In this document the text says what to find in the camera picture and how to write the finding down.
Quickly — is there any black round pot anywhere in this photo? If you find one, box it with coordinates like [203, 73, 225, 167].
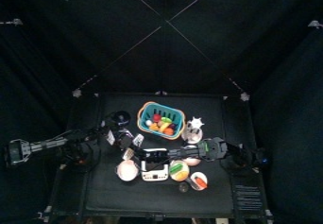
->
[113, 110, 133, 127]

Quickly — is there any teal basket orange rim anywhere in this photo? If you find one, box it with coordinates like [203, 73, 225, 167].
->
[137, 101, 187, 141]

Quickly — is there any plate with green yellow food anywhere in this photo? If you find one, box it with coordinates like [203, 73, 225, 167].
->
[169, 159, 191, 182]

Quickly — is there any white toy knife block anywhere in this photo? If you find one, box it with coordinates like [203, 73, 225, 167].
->
[141, 147, 171, 182]

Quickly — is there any white round bowl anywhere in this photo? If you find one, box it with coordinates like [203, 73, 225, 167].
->
[117, 159, 141, 182]

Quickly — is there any plate with red food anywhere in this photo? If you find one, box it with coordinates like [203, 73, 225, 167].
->
[190, 171, 210, 192]

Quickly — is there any thin diagonal brace wire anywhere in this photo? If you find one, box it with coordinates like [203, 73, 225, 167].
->
[78, 0, 223, 90]
[117, 0, 245, 94]

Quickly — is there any yellow toy banana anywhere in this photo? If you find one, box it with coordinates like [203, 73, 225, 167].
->
[158, 122, 173, 133]

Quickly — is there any white text label sticker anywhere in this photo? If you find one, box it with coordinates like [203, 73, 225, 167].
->
[235, 184, 263, 213]

